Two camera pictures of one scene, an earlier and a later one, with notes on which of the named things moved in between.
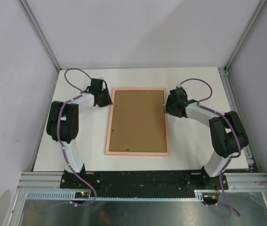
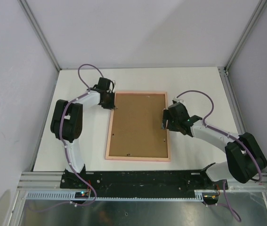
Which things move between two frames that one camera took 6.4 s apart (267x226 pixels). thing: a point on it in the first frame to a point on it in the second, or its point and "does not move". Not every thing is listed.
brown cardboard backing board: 139,121 does not move
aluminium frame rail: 28,11 does not move
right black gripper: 168,107 to 166,115
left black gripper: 108,101 does not move
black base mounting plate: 143,181 does not move
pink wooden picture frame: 109,126 to 118,158
